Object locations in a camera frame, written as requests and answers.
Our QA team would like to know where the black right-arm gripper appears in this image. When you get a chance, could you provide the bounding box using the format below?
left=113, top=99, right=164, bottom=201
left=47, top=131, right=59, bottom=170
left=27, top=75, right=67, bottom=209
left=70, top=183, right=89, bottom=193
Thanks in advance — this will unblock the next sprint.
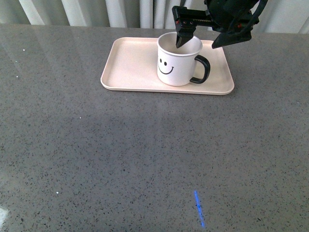
left=172, top=0, right=260, bottom=49

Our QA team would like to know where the white smiley mug black handle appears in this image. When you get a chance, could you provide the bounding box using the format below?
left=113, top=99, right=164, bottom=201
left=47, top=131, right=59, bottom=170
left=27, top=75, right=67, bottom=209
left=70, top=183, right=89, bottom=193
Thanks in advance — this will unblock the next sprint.
left=157, top=32, right=211, bottom=87

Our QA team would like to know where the white pleated curtain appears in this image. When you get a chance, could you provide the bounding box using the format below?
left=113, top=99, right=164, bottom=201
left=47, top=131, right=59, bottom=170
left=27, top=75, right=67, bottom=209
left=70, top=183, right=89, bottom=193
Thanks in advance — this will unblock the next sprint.
left=0, top=0, right=309, bottom=34

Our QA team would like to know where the pink rectangular plastic tray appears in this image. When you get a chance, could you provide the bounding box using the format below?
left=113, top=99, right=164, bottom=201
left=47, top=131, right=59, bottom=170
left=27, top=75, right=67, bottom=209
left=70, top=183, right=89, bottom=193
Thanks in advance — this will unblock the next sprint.
left=100, top=37, right=234, bottom=95

